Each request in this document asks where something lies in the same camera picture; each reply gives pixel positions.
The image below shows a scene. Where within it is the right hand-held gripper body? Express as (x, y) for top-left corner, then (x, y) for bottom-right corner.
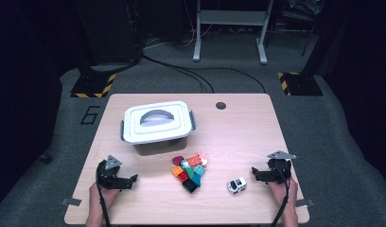
(266, 150), (297, 184)

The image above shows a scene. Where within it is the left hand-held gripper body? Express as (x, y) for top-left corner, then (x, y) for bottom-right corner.
(96, 154), (123, 191)

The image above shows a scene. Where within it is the white toy car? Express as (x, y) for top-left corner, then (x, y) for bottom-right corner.
(226, 176), (248, 195)

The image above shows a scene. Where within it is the clear brown storage box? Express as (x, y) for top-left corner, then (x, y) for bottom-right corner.
(119, 109), (198, 157)

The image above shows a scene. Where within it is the white lid with grey handle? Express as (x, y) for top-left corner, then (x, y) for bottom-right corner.
(122, 100), (196, 146)

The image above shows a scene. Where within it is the salmon pink toy brick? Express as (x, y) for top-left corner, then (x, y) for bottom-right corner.
(197, 150), (209, 167)

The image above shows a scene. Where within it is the black toy brick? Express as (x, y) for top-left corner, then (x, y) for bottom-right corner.
(182, 178), (199, 194)

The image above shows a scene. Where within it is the long orange-red toy brick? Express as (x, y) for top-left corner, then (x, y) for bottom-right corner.
(185, 155), (203, 167)

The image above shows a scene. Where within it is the person's right hand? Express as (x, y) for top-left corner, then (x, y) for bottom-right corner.
(269, 177), (299, 207)

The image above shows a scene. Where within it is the person's left hand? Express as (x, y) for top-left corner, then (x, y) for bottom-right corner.
(88, 183), (119, 207)

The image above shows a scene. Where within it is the grey table corner tab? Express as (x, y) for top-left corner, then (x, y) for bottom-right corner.
(296, 198), (316, 208)
(61, 198), (82, 207)

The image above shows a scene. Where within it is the black yellow-striped stand base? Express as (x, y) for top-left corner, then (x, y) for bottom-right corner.
(70, 73), (117, 98)
(277, 71), (325, 96)

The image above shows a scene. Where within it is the dark curtain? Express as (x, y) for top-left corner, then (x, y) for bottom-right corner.
(320, 0), (386, 190)
(0, 0), (64, 212)

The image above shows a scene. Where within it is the dark cabinet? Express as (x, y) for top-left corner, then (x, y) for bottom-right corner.
(72, 0), (143, 65)

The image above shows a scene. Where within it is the white metal stand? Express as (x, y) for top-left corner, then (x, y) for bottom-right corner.
(192, 0), (275, 65)

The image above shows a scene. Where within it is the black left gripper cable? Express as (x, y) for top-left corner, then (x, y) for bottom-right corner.
(96, 166), (113, 227)

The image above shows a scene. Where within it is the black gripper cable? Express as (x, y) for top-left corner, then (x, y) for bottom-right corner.
(270, 160), (292, 227)
(96, 166), (113, 227)

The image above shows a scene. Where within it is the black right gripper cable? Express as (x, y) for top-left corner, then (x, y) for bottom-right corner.
(270, 160), (292, 227)

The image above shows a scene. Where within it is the thin black floor cable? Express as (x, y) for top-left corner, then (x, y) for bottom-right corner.
(142, 56), (208, 95)
(181, 66), (267, 95)
(142, 55), (215, 95)

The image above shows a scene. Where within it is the white floor cable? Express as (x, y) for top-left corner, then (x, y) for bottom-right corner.
(143, 36), (195, 50)

